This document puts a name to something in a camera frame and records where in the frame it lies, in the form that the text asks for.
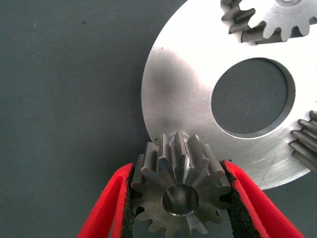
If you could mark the dark grey table cloth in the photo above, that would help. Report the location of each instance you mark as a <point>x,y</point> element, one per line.
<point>62,86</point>

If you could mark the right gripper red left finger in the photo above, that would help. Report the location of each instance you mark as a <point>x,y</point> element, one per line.
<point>104,213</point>

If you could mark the round metal carrier plate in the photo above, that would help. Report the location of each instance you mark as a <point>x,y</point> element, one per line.
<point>183,99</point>

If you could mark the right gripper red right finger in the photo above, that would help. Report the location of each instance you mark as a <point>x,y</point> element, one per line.
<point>257,213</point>

